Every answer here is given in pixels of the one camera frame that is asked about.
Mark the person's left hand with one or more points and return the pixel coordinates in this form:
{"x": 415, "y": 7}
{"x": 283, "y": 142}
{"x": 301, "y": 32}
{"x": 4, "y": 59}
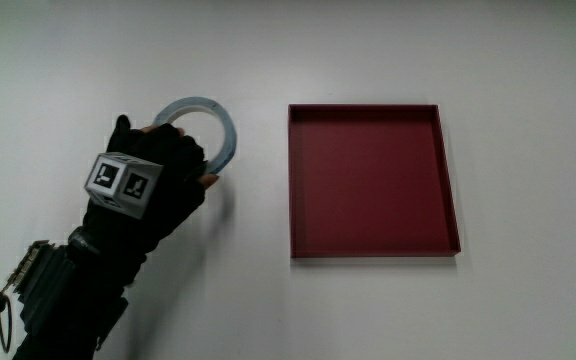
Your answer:
{"x": 168, "y": 165}

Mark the black forearm sensor module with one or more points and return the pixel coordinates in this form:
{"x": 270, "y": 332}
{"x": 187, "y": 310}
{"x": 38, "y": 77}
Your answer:
{"x": 43, "y": 285}

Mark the blue tape roll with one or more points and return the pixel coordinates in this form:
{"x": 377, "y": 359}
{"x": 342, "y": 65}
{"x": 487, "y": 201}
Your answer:
{"x": 229, "y": 135}

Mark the red square tray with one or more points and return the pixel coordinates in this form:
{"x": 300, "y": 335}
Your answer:
{"x": 368, "y": 185}

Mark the person's left forearm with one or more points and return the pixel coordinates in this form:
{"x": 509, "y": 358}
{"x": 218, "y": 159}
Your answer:
{"x": 98, "y": 300}

